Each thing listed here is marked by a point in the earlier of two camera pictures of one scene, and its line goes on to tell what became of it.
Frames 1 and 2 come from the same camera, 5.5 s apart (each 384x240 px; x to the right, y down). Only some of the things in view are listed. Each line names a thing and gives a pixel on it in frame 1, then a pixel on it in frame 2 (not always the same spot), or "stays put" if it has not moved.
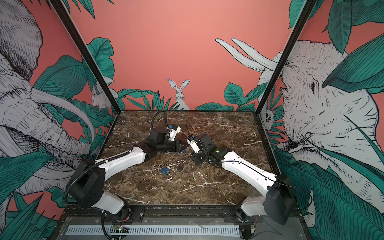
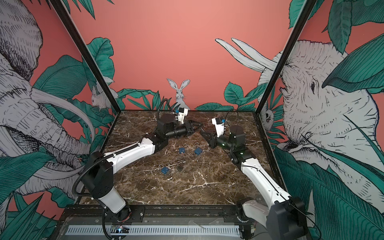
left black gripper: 178,147 → 188,132
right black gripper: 195,157 → 210,134
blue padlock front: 164,170 stays put
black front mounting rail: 175,214 stays put
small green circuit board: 122,229 stays put
